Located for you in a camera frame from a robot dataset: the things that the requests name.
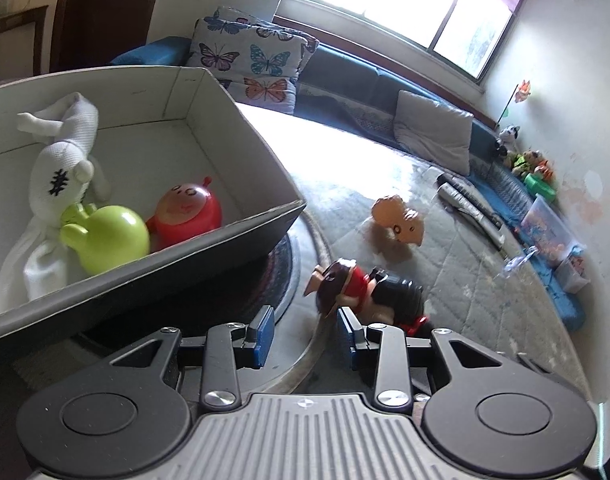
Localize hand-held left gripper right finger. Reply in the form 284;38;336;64
336;306;518;414

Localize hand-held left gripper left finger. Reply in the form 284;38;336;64
107;305;276;411

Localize black-haired doll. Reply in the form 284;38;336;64
311;258;432;337

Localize dark cardboard box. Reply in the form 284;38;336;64
0;66;308;356

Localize red round toy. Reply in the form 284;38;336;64
146;176;224;251

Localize green round toy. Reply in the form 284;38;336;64
60;203;150;276

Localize white plush rabbit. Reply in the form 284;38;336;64
0;92;113;313

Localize orange pig toy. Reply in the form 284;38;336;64
372;195;426;248

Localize remote controls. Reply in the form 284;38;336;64
437;183;506;248

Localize dark remote control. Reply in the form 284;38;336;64
437;172;504;229

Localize clear eyeglasses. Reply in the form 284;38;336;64
499;246;540;277

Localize grey pillow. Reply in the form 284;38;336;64
394;90;474;177

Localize clear plastic container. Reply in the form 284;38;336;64
517;195;586;267

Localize black white cow plush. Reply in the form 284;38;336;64
495;125;522;158

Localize group of small plush toys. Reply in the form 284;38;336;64
510;149;556;183

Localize blue sofa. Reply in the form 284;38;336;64
109;36;588;333

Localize butterfly print pillow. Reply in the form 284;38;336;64
186;6;320;115

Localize orange pinwheel decoration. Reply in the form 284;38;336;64
502;80;532;121

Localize window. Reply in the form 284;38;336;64
276;0;530;86

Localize dark wooden door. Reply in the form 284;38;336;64
50;0;168;73

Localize wooden sideboard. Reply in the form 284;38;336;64
0;5;50;86

